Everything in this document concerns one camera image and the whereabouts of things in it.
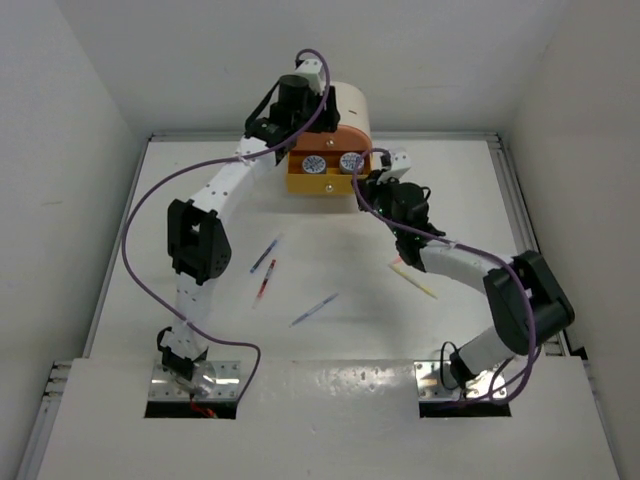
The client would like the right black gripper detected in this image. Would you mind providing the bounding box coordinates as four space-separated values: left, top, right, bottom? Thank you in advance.
352 169 405 240

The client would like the cream three-drawer storage cabinet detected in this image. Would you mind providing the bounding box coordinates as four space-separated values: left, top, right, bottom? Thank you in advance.
285 82 372 196

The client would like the blue tape roll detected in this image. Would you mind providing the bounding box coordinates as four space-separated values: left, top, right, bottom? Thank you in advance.
339 152 365 175
301 155 327 175

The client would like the yellow highlighter pen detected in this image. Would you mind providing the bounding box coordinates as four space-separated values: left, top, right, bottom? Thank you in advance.
389 264 438 300

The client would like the blue pen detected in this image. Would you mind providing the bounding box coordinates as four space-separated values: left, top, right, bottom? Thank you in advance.
289 292 339 327
249 233 283 274

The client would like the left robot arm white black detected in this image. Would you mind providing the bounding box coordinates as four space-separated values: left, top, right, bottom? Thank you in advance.
158 74 340 384

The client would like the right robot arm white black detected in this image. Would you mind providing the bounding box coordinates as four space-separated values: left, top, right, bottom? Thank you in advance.
354 170 575 388

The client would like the red pen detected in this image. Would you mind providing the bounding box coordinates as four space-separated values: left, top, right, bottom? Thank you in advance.
252 258 277 309

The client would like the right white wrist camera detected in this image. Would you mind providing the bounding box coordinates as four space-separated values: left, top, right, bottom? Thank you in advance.
378 149 411 184

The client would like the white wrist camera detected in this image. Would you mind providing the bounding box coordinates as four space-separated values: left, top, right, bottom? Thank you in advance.
378 149 411 184
294 59 326 95

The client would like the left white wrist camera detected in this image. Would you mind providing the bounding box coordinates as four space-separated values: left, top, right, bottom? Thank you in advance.
294 59 326 95

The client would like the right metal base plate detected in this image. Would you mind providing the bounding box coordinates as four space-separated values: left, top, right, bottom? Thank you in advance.
413 360 507 403

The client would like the metal base plate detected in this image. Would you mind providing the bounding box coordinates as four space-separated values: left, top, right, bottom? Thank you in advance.
148 361 240 402
413 360 507 403

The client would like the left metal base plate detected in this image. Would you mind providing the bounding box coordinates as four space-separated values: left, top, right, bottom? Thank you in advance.
148 361 240 402

